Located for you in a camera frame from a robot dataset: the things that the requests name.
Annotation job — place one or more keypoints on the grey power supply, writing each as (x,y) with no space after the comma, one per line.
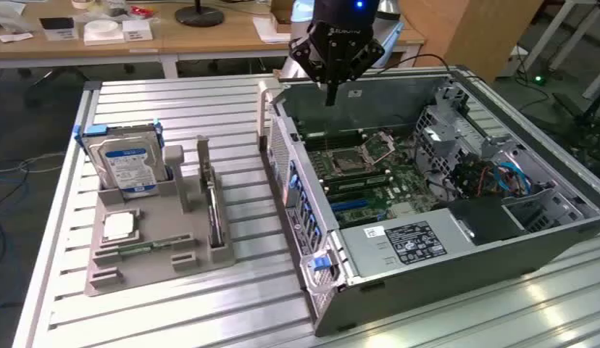
(368,253)

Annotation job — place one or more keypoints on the white box with tape roll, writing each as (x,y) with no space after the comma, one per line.
(103,32)

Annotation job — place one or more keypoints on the installed black RAM stick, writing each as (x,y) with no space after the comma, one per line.
(362,185)
(353,177)

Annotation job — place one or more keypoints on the white table frame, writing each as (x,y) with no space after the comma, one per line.
(570,4)

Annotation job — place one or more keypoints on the green motherboard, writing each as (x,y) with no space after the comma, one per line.
(401,188)

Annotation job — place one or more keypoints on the dark grey PC case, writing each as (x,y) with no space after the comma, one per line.
(425,290)

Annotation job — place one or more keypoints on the perforated metal drive cage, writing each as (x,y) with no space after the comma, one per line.
(434,145)

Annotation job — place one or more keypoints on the green RAM stick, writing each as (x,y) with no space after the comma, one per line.
(135,248)

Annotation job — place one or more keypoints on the brown cardboard box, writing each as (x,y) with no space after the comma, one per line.
(280,12)

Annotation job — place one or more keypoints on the black floor stand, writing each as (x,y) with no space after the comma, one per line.
(585,119)

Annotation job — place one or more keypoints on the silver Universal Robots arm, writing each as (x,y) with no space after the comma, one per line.
(290,68)

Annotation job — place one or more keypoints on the wooden desk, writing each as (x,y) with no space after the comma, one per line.
(208,40)

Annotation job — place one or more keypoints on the red packet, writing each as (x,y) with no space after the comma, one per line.
(141,11)

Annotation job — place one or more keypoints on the blue expansion slot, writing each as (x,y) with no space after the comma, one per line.
(350,205)

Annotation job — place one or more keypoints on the wooden cabinet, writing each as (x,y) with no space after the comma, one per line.
(484,36)

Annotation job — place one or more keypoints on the white floor box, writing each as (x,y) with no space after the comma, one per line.
(510,63)

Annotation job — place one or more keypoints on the white box with black top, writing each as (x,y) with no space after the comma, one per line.
(59,29)

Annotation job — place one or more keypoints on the white paper label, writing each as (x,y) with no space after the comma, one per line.
(15,37)

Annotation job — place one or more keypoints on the plain white box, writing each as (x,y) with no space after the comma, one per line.
(136,30)

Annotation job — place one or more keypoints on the hard disk with blue rails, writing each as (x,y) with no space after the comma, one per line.
(125,163)

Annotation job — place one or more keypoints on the white paper stack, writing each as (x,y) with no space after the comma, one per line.
(270,30)

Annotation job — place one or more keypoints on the black round lamp base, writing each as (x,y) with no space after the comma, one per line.
(199,16)

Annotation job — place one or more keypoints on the silver CPU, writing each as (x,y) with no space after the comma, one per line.
(119,226)

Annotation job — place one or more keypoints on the blue case latch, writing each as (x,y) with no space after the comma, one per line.
(320,262)

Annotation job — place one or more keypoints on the metal socket cover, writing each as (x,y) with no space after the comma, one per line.
(377,145)

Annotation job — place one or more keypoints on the CPU socket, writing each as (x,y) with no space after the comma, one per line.
(348,159)

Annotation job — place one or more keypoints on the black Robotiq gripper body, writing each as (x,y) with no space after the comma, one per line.
(340,32)

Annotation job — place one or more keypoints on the black graphics card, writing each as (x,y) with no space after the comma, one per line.
(212,210)

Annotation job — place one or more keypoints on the grey parts rack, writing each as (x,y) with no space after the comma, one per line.
(159,261)

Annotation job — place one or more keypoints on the clear plastic bag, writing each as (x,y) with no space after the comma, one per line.
(9,16)

